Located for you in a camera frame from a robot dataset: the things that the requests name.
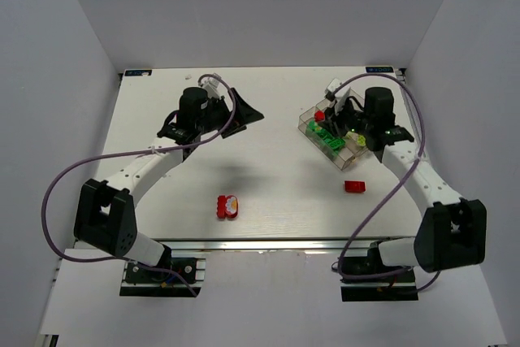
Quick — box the small red lego brick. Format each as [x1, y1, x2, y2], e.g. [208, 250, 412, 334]
[314, 111, 325, 122]

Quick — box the green sloped lego brick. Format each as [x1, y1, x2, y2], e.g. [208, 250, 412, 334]
[306, 120, 320, 132]

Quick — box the red flower lego block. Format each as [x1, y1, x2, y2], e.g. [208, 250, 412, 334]
[216, 195, 239, 220]

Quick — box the green long lego brick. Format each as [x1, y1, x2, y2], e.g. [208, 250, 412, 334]
[314, 128, 345, 158]

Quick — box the lime 2x2 lego brick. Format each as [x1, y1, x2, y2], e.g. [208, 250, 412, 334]
[353, 133, 366, 147]

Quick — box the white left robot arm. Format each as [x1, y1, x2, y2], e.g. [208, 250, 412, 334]
[74, 87, 264, 268]

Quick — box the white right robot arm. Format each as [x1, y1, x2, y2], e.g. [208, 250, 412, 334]
[318, 87, 487, 273]

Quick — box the clear compartment organizer tray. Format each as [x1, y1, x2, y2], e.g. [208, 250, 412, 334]
[298, 87, 368, 171]

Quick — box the blue table label right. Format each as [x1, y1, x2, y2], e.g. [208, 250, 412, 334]
[365, 66, 394, 73]

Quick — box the blue table label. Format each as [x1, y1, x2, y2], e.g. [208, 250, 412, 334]
[123, 69, 152, 77]
[365, 66, 394, 73]

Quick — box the red flat lego brick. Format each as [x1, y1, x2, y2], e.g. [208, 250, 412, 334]
[344, 180, 366, 193]

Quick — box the blue table label left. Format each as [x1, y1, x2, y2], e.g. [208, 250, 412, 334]
[123, 69, 152, 77]

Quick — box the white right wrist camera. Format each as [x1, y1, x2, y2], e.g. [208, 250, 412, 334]
[325, 78, 351, 115]

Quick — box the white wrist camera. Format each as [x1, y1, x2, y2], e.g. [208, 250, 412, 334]
[325, 78, 351, 115]
[197, 74, 223, 99]

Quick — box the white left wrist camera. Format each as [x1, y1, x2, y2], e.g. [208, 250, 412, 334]
[197, 74, 223, 99]

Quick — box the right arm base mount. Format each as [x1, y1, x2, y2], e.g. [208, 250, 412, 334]
[331, 248, 418, 302]

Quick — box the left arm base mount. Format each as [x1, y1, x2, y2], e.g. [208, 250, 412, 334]
[119, 250, 206, 298]

